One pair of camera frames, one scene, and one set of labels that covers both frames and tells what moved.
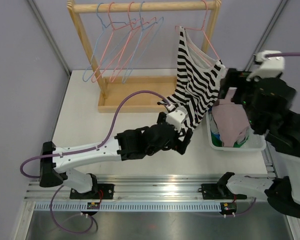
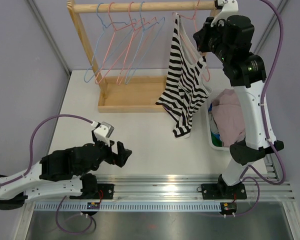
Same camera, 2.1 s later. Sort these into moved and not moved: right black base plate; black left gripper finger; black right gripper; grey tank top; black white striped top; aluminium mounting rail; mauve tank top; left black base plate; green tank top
Moved: black right gripper; black white striped top; black left gripper finger
Not moved: grey tank top; left black base plate; green tank top; right black base plate; mauve tank top; aluminium mounting rail
